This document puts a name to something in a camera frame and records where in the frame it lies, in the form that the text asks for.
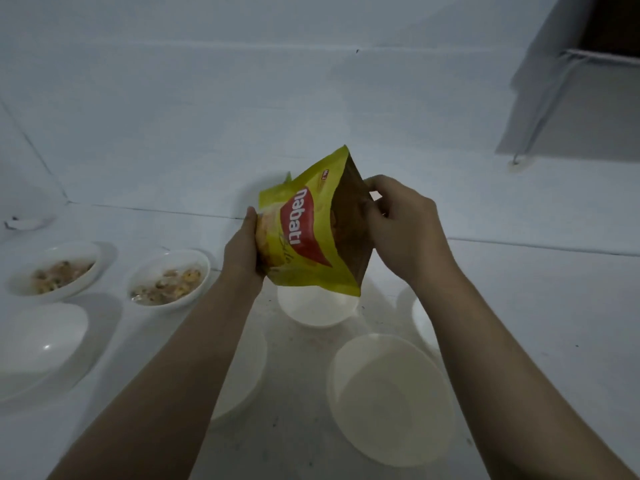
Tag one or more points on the person's left forearm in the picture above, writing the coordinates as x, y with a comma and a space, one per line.
170, 384

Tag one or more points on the person's right thumb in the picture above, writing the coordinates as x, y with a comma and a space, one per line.
375, 208

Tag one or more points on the person's right hand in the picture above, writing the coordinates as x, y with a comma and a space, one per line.
407, 229

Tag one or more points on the person's left thumb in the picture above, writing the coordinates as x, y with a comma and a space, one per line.
251, 219

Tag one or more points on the person's right forearm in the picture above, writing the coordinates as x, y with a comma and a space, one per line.
505, 384

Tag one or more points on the person's left hand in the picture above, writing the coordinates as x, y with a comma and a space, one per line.
240, 254

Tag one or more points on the pile of snack pieces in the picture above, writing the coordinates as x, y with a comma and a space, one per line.
60, 276
167, 286

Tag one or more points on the large white bowl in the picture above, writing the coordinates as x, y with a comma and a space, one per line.
395, 399

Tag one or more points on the yellow snack bag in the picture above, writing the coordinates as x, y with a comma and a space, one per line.
310, 234

